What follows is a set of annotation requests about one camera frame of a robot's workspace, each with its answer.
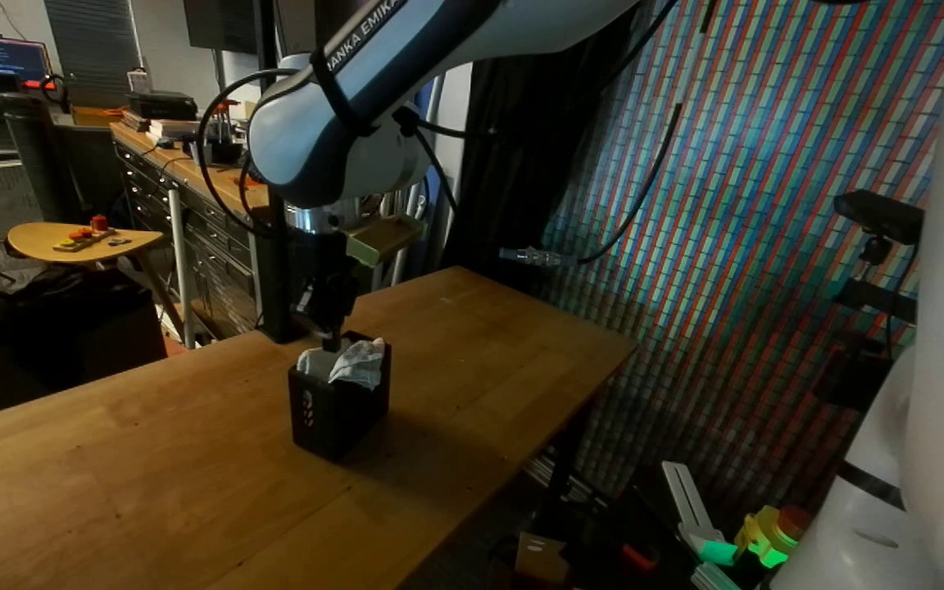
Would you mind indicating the black case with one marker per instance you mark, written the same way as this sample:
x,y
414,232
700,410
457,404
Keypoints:
x,y
162,105

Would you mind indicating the window blind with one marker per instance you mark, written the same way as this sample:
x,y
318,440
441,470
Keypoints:
x,y
91,37

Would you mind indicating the white cloth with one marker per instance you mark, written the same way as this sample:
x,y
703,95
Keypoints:
x,y
361,365

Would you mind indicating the multicoloured patterned backdrop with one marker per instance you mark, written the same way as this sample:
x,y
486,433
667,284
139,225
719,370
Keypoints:
x,y
751,246

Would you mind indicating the black post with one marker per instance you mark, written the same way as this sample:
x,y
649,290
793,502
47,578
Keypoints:
x,y
275,270

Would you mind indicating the wooden workbench with drawers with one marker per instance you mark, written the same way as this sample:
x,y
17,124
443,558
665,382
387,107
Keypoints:
x,y
210,229

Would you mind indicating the yellow emergency stop button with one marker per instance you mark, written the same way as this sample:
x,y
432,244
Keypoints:
x,y
771,533

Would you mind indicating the white clamp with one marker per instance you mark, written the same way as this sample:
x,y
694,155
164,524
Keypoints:
x,y
685,500

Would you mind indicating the camera on mount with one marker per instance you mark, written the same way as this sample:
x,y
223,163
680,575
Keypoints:
x,y
878,215

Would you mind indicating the white pole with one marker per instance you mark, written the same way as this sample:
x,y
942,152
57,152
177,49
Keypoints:
x,y
182,270

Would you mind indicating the black bag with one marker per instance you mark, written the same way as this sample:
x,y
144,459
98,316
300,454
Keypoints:
x,y
62,319

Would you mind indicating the round wooden table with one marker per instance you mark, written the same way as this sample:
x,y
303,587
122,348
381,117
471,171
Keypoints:
x,y
46,239

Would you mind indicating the small cardboard box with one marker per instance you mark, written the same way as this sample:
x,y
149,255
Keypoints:
x,y
541,559

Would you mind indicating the tray of coloured blocks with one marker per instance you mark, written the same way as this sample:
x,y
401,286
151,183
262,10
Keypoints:
x,y
83,239

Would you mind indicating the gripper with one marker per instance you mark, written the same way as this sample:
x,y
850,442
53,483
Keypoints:
x,y
329,279

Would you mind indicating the black office chair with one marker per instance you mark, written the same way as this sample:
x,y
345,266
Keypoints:
x,y
29,147

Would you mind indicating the black box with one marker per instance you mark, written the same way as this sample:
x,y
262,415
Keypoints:
x,y
341,418

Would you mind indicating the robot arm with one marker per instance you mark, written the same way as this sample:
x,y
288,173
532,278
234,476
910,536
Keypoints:
x,y
439,49

